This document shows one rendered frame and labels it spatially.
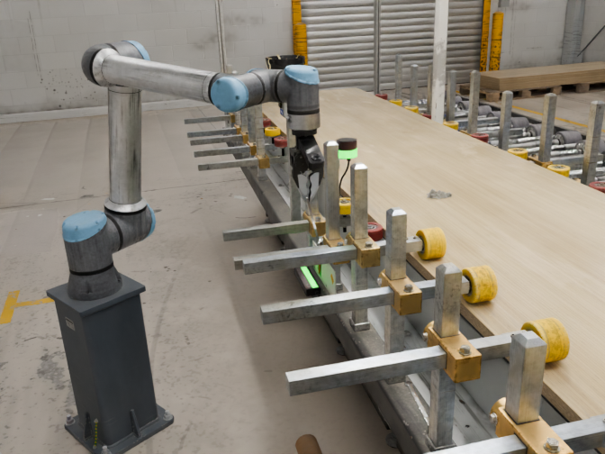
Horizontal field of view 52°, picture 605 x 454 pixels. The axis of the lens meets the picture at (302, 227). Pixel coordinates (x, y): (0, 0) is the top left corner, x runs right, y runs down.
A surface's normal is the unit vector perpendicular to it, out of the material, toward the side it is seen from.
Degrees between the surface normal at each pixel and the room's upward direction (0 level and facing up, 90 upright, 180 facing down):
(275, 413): 0
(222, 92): 90
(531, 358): 90
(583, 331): 0
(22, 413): 0
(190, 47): 90
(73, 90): 90
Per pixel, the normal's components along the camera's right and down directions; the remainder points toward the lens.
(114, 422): 0.72, 0.22
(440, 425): 0.24, 0.34
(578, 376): -0.04, -0.93
